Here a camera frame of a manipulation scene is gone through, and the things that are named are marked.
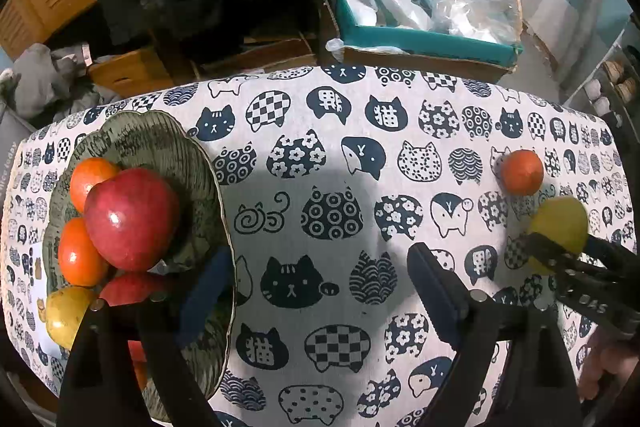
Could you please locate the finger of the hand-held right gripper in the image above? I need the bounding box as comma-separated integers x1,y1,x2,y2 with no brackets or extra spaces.
581,233,640,282
521,232,611,282

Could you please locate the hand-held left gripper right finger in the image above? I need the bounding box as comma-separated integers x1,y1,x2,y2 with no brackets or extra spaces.
406,242,583,427

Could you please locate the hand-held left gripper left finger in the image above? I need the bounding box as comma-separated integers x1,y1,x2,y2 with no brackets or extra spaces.
56,247,236,427

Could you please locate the yellow apple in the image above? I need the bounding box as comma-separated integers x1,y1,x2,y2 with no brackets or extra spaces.
525,197,590,277
45,286,98,350

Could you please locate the small red apple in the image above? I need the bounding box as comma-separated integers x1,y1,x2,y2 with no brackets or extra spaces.
97,271,168,308

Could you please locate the large red apple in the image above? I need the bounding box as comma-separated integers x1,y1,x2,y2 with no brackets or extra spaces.
84,168,181,272

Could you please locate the green scalloped ceramic plate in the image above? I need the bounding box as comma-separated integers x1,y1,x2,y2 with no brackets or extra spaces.
41,109,236,423

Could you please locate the person's right hand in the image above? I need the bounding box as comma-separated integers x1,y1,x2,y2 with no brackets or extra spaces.
577,334,640,403

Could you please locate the white shoe rack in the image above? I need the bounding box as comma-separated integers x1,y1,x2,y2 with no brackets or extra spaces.
570,42,640,128

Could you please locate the cat-print tablecloth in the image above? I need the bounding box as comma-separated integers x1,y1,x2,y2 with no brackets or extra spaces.
7,64,628,427

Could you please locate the cardboard box under teal box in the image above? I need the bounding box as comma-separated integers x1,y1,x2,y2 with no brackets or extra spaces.
325,39,518,84

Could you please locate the grey fabric bag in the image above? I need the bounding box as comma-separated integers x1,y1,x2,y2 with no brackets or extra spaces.
0,107,32,192

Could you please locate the clear plastic bag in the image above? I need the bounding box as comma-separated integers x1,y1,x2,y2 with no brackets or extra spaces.
430,0,523,45

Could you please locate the dark grey garment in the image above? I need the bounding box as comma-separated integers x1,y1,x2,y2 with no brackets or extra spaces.
10,43,121,128

